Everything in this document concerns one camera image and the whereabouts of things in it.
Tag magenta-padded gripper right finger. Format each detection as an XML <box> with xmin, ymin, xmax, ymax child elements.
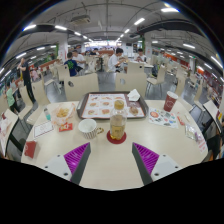
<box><xmin>131</xmin><ymin>142</ymin><xmax>184</xmax><ymax>186</ymax></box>

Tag colourful printed flyer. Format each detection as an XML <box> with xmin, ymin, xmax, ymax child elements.
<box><xmin>147</xmin><ymin>106</ymin><xmax>180</xmax><ymax>129</ymax></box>

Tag red paper cup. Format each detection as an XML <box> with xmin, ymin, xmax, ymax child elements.
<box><xmin>163</xmin><ymin>90</ymin><xmax>180</xmax><ymax>113</ymax></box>

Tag ceiling air conditioner unit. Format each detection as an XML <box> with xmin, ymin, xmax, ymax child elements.
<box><xmin>70</xmin><ymin>14</ymin><xmax>92</xmax><ymax>25</ymax></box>

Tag person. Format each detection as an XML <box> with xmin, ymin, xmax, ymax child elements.
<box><xmin>107</xmin><ymin>47</ymin><xmax>125</xmax><ymax>73</ymax></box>
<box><xmin>133</xmin><ymin>48</ymin><xmax>148</xmax><ymax>63</ymax></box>
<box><xmin>4</xmin><ymin>83</ymin><xmax>20</xmax><ymax>114</ymax></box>
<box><xmin>72</xmin><ymin>49</ymin><xmax>87</xmax><ymax>71</ymax></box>
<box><xmin>64</xmin><ymin>51</ymin><xmax>81</xmax><ymax>78</ymax></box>
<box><xmin>16</xmin><ymin>57</ymin><xmax>37</xmax><ymax>104</ymax></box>

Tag beige chairs group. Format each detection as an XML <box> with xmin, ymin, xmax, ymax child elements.
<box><xmin>18</xmin><ymin>54</ymin><xmax>208</xmax><ymax>121</ymax></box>

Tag white printed card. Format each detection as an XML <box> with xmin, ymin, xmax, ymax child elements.
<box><xmin>33</xmin><ymin>119</ymin><xmax>55</xmax><ymax>139</ymax></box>

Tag red sauce packet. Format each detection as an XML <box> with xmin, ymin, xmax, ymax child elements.
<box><xmin>58</xmin><ymin>122</ymin><xmax>74</xmax><ymax>133</ymax></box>
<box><xmin>176</xmin><ymin>114</ymin><xmax>186</xmax><ymax>127</ymax></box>

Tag brown bun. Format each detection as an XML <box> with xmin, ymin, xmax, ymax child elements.
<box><xmin>129</xmin><ymin>105</ymin><xmax>140</xmax><ymax>117</ymax></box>

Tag beige neighbouring table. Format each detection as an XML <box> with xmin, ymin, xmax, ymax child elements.
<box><xmin>0</xmin><ymin>108</ymin><xmax>20</xmax><ymax>158</ymax></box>
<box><xmin>202</xmin><ymin>99</ymin><xmax>224</xmax><ymax>134</ymax></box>

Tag printed paper tray liner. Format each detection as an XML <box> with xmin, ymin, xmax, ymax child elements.
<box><xmin>81</xmin><ymin>93</ymin><xmax>146</xmax><ymax>119</ymax></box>

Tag clear bottle with yellow drink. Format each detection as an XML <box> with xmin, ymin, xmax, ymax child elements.
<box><xmin>109</xmin><ymin>99</ymin><xmax>128</xmax><ymax>141</ymax></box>

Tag ceiling lights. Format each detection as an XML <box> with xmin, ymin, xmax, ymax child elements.
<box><xmin>0</xmin><ymin>6</ymin><xmax>224</xmax><ymax>78</ymax></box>

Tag beige chair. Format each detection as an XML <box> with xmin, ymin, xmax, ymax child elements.
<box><xmin>114</xmin><ymin>71</ymin><xmax>148</xmax><ymax>93</ymax></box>
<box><xmin>63</xmin><ymin>72</ymin><xmax>100</xmax><ymax>102</ymax></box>

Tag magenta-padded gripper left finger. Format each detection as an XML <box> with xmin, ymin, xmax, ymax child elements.
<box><xmin>42</xmin><ymin>142</ymin><xmax>92</xmax><ymax>186</ymax></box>

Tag pink and white flyer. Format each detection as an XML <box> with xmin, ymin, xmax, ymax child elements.
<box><xmin>194</xmin><ymin>131</ymin><xmax>209</xmax><ymax>154</ymax></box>

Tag white patterned mug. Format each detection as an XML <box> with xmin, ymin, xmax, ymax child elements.
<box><xmin>77</xmin><ymin>118</ymin><xmax>105</xmax><ymax>140</ymax></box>

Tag flat round red coaster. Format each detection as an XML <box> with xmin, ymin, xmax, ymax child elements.
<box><xmin>106</xmin><ymin>129</ymin><xmax>128</xmax><ymax>145</ymax></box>

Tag red box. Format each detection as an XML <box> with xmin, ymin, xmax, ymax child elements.
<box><xmin>23</xmin><ymin>139</ymin><xmax>38</xmax><ymax>159</ymax></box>

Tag white crumpled napkin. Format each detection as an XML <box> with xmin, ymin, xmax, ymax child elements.
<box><xmin>126</xmin><ymin>88</ymin><xmax>142</xmax><ymax>102</ymax></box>

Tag clear plastic packet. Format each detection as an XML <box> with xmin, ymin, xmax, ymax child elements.
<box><xmin>184</xmin><ymin>123</ymin><xmax>198</xmax><ymax>141</ymax></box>

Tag dark brown food tray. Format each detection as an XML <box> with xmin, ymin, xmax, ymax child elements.
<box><xmin>76</xmin><ymin>91</ymin><xmax>150</xmax><ymax>120</ymax></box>

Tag small teal bottle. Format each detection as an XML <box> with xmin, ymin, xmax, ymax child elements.
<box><xmin>43</xmin><ymin>107</ymin><xmax>52</xmax><ymax>122</ymax></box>

